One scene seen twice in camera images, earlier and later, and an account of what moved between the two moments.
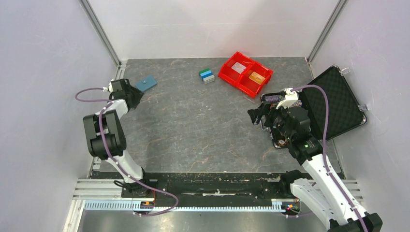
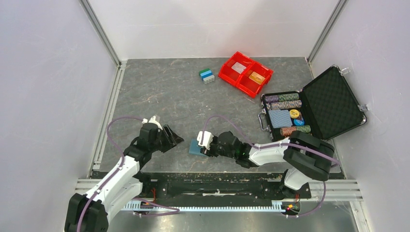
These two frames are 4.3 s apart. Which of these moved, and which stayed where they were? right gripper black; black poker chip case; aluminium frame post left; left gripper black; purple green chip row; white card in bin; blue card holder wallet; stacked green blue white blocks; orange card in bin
Moved: blue card holder wallet; right gripper black; left gripper black
Stayed: orange card in bin; white card in bin; black poker chip case; purple green chip row; aluminium frame post left; stacked green blue white blocks
